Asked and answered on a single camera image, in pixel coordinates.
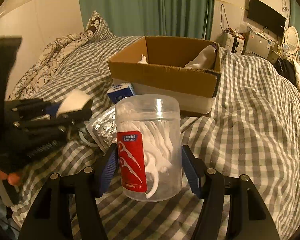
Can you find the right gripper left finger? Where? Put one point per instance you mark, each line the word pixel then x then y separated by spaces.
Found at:
pixel 49 215

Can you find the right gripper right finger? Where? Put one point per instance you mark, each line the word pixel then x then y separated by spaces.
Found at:
pixel 249 217

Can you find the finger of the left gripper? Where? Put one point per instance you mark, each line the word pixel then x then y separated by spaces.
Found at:
pixel 67 118
pixel 31 107

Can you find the silver pill blister pack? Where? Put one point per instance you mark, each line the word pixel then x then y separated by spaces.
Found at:
pixel 103 129

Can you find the blue white small carton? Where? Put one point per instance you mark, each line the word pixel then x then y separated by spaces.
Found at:
pixel 118 92

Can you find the clear floss pick jar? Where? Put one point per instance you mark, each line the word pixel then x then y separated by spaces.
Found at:
pixel 149 147

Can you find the white sock with grey cuff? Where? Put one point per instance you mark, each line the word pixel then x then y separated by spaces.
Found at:
pixel 204 60

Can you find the white tape roll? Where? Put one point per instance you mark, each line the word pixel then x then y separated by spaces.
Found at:
pixel 76 100

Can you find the person's left hand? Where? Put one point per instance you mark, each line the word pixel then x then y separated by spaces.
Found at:
pixel 13 179

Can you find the floral patterned duvet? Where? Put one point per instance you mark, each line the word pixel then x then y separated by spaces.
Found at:
pixel 48 63

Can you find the checked pillow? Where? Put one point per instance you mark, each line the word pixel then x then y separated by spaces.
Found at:
pixel 97 28

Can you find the grey checked bed cover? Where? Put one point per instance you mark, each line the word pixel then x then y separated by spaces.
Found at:
pixel 253 128

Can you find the open cardboard box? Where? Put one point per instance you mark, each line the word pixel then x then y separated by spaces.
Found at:
pixel 195 89

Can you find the black jacket on chair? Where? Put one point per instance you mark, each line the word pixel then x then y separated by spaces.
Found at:
pixel 286 69

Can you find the grey mini fridge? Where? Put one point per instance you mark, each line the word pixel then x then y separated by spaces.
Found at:
pixel 256 45

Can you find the white oval vanity mirror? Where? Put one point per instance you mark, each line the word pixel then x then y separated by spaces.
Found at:
pixel 291 39

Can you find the black wall television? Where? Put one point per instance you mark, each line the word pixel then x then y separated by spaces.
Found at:
pixel 266 16

